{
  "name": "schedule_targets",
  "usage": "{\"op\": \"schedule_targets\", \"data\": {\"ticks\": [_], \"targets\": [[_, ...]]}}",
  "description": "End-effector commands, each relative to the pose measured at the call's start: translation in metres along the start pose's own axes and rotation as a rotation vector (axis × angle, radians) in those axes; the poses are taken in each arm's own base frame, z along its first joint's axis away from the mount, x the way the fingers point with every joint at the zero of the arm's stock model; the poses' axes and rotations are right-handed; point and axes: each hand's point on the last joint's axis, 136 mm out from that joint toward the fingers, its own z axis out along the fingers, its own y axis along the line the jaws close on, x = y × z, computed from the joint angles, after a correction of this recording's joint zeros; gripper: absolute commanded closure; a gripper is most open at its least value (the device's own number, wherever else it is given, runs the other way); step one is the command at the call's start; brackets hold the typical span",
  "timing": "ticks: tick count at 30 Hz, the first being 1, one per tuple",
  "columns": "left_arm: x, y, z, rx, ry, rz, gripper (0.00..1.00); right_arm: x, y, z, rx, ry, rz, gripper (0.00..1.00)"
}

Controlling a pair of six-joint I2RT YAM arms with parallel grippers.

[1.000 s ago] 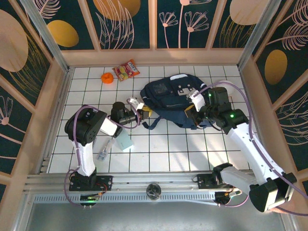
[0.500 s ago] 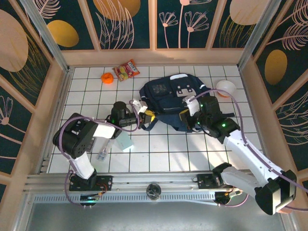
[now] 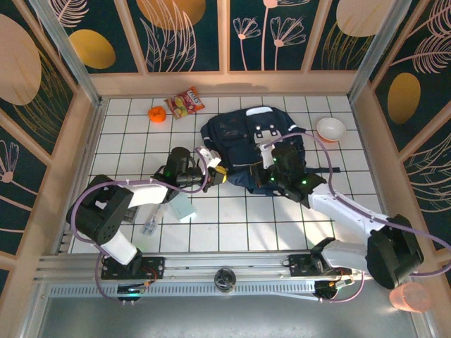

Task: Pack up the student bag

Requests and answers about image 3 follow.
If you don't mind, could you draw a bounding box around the red yellow snack bag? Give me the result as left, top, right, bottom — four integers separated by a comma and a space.
163, 86, 206, 120

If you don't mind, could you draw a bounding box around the translucent pink cup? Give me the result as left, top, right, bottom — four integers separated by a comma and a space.
389, 281, 433, 313

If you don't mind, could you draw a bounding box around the white bowl orange outside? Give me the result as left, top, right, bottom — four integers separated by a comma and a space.
316, 117, 347, 143

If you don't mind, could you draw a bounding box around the small orange cup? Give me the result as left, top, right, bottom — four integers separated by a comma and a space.
147, 106, 167, 123

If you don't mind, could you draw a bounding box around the aluminium frame post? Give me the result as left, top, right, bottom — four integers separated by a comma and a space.
347, 0, 413, 103
27, 0, 104, 106

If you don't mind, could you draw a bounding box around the navy blue backpack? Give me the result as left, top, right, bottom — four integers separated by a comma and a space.
199, 105, 341, 198

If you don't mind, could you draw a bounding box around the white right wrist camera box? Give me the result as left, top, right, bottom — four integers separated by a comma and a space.
258, 140, 275, 169

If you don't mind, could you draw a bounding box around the light blue pencil case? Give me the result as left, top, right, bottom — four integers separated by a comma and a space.
168, 194, 197, 223

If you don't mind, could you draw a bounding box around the left black controller box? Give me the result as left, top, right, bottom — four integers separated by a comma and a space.
116, 283, 149, 303

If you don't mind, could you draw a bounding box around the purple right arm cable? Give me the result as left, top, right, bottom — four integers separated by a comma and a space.
267, 132, 451, 303

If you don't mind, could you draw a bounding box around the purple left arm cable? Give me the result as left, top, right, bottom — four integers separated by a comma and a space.
72, 146, 212, 303

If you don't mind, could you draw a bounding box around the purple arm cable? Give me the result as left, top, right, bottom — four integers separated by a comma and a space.
72, 146, 212, 303
267, 132, 451, 303

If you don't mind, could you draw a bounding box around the aluminium mounting rail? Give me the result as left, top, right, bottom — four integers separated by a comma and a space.
33, 249, 420, 282

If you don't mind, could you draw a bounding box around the black round knob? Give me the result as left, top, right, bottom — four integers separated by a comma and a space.
214, 268, 237, 293

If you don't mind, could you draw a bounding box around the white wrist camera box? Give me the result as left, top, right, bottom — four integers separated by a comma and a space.
199, 147, 222, 169
258, 140, 275, 169

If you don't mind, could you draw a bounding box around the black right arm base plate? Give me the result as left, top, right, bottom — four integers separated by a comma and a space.
288, 252, 353, 278

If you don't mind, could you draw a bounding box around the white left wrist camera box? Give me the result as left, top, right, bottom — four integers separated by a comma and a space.
199, 147, 222, 169

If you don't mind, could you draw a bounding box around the clear plastic pen packet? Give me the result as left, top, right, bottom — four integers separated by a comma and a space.
141, 204, 168, 236

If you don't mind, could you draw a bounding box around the slotted metal cable tray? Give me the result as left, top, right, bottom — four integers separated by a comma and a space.
47, 281, 318, 299

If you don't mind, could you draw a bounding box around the black controller box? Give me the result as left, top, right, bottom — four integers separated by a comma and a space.
116, 283, 149, 303
314, 277, 355, 303

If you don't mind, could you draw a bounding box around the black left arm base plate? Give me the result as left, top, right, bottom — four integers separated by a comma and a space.
101, 256, 166, 281

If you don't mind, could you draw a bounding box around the right black controller box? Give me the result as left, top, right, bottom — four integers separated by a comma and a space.
314, 277, 355, 303

